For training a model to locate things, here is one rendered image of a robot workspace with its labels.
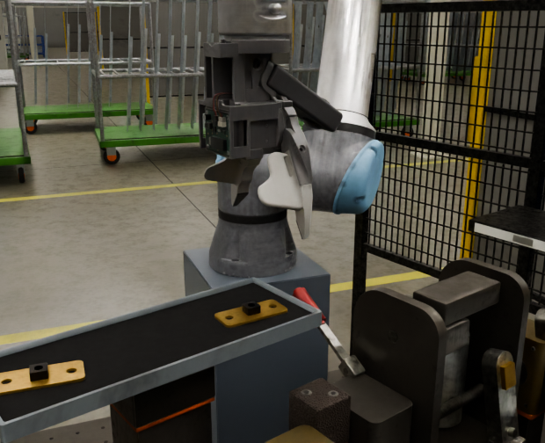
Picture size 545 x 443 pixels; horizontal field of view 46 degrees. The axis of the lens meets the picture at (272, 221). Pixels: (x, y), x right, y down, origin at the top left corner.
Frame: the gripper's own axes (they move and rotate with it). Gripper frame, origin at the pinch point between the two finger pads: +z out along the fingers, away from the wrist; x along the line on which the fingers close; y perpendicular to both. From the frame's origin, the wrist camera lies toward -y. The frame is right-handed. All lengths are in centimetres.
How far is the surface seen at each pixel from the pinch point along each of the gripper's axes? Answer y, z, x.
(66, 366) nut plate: 24.2, 11.4, -0.5
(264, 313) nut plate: 0.9, 11.4, -0.4
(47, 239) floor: -60, 128, -397
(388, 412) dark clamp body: -6.5, 19.7, 13.8
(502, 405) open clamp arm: -23.5, 23.6, 15.9
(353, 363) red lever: -8.6, 18.3, 5.1
